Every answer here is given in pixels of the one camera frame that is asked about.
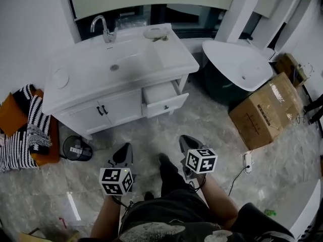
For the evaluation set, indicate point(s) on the dark window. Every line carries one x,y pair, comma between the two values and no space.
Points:
186,19

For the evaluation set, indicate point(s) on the white oval soap dish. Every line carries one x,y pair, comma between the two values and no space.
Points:
154,32

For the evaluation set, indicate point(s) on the white curved tub rim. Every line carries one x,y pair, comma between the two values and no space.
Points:
310,210

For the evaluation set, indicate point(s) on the dark freestanding bathtub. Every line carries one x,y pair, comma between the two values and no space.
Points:
234,62

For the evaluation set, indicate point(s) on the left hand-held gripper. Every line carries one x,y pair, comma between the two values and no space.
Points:
114,181

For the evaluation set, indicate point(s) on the round white lid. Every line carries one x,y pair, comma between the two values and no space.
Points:
60,79

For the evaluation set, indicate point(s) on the person's left forearm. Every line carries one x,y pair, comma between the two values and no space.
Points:
106,218

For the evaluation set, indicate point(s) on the person's right forearm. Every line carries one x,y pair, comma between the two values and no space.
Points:
219,200

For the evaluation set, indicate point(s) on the wooden chair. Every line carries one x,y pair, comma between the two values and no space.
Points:
50,237

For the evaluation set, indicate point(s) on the orange cushion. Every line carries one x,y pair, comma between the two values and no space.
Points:
12,115

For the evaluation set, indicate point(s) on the narrow white cabinet door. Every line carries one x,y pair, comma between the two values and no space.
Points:
123,107

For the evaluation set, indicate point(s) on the open yellow carton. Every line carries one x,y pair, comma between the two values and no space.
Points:
287,64

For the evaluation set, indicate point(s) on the striped fringed throw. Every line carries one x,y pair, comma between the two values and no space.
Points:
38,115

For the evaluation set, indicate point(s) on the white ceramic sink top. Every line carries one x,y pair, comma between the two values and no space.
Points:
101,79

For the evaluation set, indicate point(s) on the metal sink drain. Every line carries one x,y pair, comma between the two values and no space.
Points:
114,67

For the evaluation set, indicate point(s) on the chrome faucet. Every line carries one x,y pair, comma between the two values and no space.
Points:
107,33

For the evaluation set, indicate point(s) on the green plastic bottle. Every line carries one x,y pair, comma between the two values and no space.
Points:
270,212

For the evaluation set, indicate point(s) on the large cardboard box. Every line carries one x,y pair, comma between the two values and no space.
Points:
262,115

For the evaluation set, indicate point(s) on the orange armchair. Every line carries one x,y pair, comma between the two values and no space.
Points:
48,157

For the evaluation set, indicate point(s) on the person's dark printed shirt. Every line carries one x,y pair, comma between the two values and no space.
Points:
260,226

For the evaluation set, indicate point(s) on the wide white cabinet door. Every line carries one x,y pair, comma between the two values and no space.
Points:
83,121

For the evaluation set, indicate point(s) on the black white striped blanket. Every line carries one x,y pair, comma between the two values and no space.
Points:
17,150

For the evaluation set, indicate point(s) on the person's right black shoe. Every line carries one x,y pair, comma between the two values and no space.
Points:
164,158

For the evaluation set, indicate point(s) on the person's black trousers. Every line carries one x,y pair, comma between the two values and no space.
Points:
174,180

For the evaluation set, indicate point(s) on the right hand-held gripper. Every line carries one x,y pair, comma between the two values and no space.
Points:
202,161

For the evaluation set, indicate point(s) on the person's black shoe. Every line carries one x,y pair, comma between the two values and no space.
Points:
164,158
149,196

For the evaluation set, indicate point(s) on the white power strip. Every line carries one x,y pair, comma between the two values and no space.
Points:
247,160

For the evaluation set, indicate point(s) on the person's left black shoe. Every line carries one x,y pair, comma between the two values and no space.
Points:
149,196

